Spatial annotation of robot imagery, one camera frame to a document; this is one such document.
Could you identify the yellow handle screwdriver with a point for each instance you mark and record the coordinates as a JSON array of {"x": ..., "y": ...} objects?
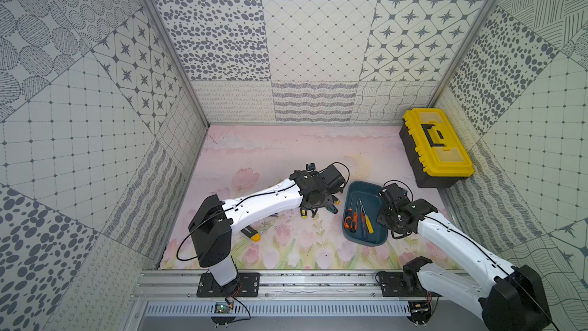
[{"x": 368, "y": 222}]

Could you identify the yellow black toolbox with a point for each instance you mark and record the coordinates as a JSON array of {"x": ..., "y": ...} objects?
[{"x": 434, "y": 151}]

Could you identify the white slotted cable duct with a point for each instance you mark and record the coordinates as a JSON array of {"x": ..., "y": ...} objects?
[{"x": 340, "y": 308}]

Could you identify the green black screwdriver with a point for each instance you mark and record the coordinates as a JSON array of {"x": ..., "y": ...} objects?
[{"x": 332, "y": 209}]

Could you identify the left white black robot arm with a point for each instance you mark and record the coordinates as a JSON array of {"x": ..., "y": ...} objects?
[{"x": 212, "y": 227}]

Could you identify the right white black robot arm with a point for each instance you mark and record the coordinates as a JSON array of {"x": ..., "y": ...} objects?
[{"x": 502, "y": 295}]

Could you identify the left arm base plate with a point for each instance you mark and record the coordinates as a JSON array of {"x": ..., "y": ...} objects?
[{"x": 246, "y": 284}]

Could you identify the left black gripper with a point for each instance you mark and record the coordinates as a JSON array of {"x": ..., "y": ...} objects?
[{"x": 315, "y": 200}]

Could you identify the purple red screwdriver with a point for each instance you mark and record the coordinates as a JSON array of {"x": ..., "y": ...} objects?
[{"x": 364, "y": 228}]

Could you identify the orange black screwdriver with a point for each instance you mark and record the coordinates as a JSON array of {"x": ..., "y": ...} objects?
[
  {"x": 354, "y": 222},
  {"x": 348, "y": 216}
]

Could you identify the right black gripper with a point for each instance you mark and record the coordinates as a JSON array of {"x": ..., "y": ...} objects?
[{"x": 381, "y": 218}]

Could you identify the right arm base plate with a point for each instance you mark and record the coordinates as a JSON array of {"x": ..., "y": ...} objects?
[{"x": 392, "y": 285}]

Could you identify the aluminium mounting rail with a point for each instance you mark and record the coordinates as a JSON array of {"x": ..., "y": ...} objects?
[{"x": 305, "y": 285}]

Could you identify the teal plastic storage tray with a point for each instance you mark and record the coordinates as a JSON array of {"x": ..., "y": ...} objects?
[{"x": 368, "y": 193}]

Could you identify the yellow black utility knife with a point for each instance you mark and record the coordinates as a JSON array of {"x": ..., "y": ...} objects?
[{"x": 251, "y": 233}]

